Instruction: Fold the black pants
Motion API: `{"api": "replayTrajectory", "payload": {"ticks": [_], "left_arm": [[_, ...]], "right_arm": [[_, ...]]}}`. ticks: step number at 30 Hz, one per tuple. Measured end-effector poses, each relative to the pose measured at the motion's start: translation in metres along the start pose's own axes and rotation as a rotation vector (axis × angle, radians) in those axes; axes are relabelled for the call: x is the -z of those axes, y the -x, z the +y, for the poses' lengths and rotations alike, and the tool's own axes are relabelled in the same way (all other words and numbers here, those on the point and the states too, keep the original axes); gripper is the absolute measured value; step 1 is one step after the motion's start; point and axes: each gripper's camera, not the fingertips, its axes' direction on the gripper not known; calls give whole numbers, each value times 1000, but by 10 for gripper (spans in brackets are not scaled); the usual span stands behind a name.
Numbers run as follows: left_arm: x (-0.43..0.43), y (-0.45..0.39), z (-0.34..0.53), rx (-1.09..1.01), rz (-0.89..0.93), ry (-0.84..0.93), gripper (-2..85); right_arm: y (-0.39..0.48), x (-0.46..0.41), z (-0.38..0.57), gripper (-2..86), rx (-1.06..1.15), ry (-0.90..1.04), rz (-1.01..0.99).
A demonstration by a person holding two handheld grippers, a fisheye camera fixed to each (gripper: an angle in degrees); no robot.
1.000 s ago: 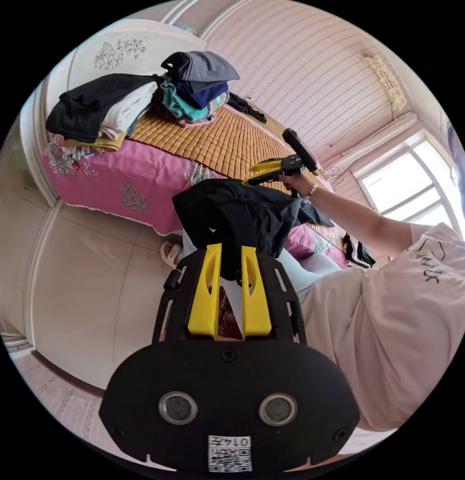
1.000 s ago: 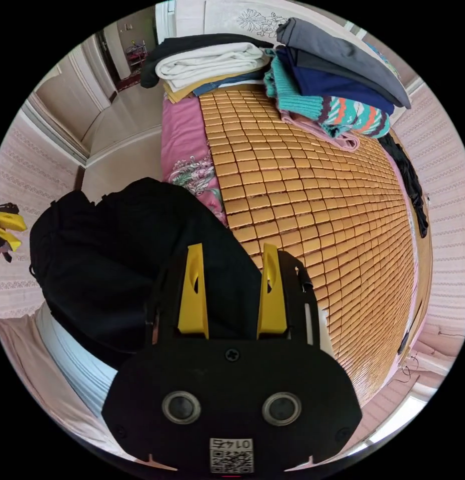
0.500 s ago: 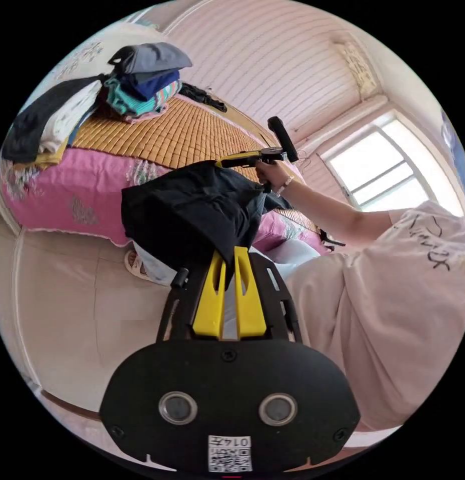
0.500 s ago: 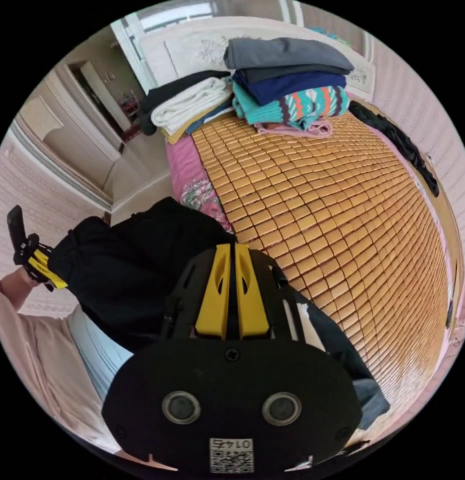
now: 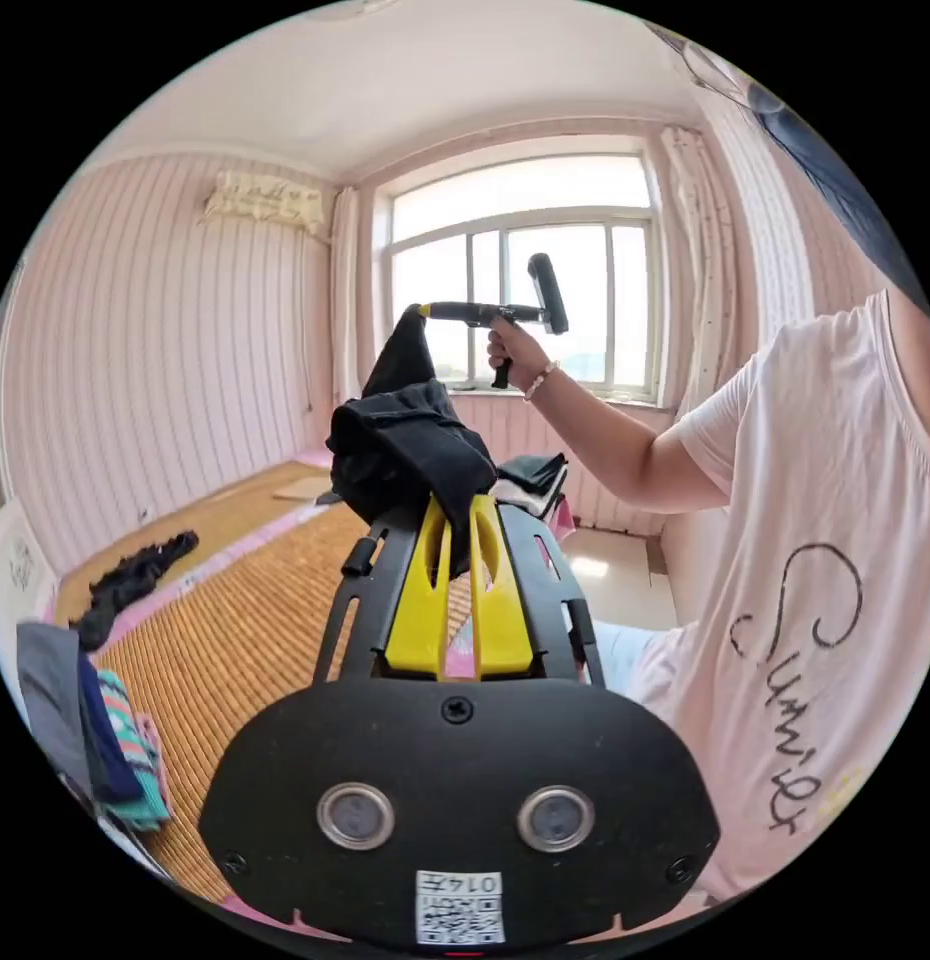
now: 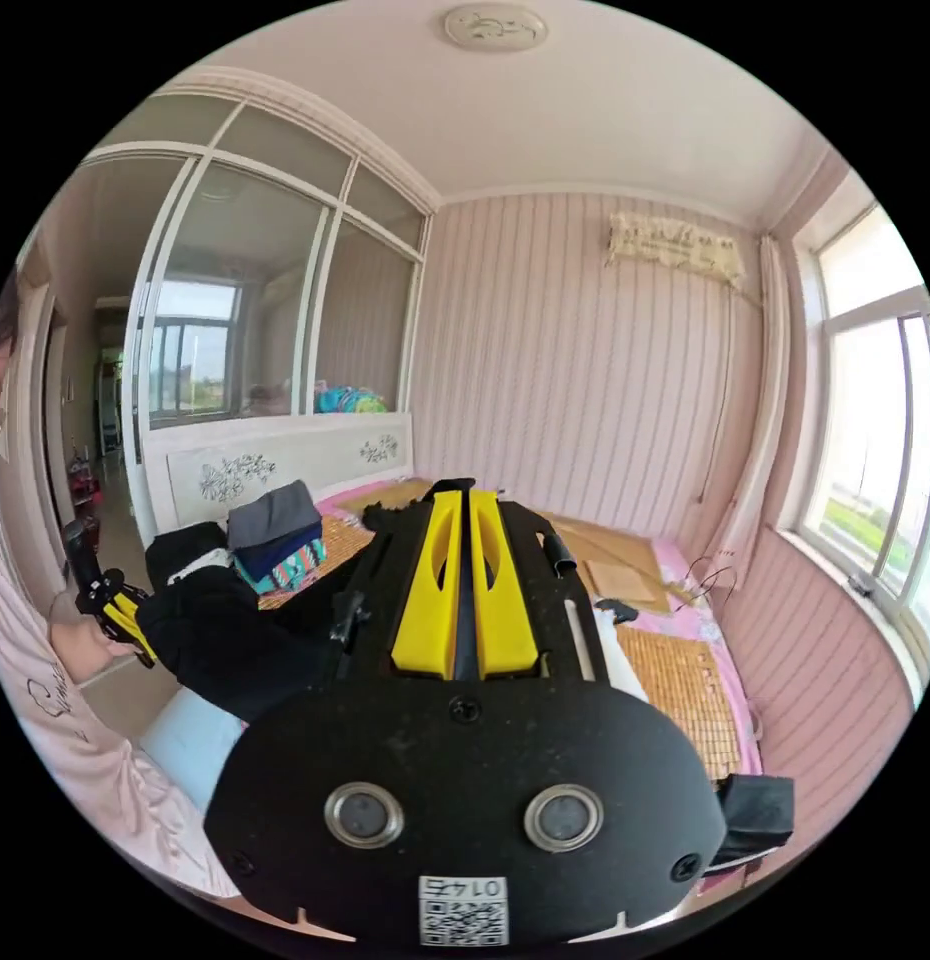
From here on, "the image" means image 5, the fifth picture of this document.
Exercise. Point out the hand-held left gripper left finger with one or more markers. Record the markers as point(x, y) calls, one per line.
point(414, 600)

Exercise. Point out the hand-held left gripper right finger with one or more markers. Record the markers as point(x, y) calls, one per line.
point(510, 622)

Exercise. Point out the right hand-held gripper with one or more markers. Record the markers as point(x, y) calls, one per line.
point(465, 310)

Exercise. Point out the black pants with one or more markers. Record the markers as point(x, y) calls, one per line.
point(405, 442)

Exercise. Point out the person's right forearm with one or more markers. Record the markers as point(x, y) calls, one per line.
point(622, 442)

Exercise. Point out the person's right hand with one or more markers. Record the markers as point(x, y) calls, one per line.
point(521, 352)

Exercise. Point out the white curtain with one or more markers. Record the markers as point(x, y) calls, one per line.
point(345, 292)
point(697, 262)

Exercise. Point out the window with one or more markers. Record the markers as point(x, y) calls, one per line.
point(510, 247)

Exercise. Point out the pile of clothes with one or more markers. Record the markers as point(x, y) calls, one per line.
point(532, 476)
point(112, 727)

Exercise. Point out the bed with woven mat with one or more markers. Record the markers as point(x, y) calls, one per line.
point(247, 637)

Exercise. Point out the covered air conditioner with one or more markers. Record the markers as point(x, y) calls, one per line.
point(262, 199)

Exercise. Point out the black fuzzy garment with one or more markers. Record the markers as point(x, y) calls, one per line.
point(131, 581)

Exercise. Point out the person's body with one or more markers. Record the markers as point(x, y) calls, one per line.
point(780, 525)

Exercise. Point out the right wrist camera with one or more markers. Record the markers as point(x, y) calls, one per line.
point(549, 294)

